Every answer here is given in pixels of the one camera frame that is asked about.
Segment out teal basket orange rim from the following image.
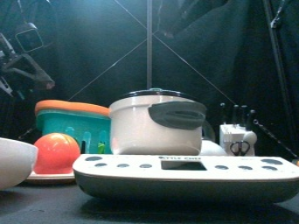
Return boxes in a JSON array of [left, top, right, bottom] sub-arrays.
[[33, 99, 115, 155]]

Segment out orange-red toy tomato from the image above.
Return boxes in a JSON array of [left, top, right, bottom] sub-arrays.
[[32, 132, 81, 175]]

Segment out green toy pepper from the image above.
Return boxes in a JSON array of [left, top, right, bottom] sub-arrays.
[[97, 142, 108, 155]]

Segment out white toy kettle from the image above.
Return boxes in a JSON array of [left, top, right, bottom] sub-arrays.
[[200, 120, 230, 157]]

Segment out white toy knife block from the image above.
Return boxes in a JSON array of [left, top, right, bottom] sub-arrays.
[[219, 123, 258, 158]]

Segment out black toy scissors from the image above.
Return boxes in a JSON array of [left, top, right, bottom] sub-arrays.
[[228, 140, 251, 157]]

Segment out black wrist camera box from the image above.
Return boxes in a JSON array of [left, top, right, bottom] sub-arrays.
[[13, 23, 44, 53]]

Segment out thin white diagonal cord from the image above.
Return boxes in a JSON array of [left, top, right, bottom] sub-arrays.
[[67, 30, 159, 102], [112, 0, 238, 105]]

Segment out white toy pan grey handle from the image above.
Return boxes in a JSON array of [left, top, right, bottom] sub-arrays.
[[0, 136, 40, 192]]

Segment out grey vertical frame pole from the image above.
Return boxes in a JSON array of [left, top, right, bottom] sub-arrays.
[[145, 0, 153, 90]]

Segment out white toy pot grey handles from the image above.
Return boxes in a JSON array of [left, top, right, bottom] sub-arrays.
[[107, 94, 208, 157]]

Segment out black handled toy knife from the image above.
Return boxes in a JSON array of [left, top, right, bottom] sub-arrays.
[[232, 104, 240, 126], [247, 109, 258, 132], [219, 101, 228, 126], [240, 104, 248, 126]]

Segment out black side frame pole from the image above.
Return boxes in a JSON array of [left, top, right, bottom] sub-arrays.
[[263, 0, 298, 141]]

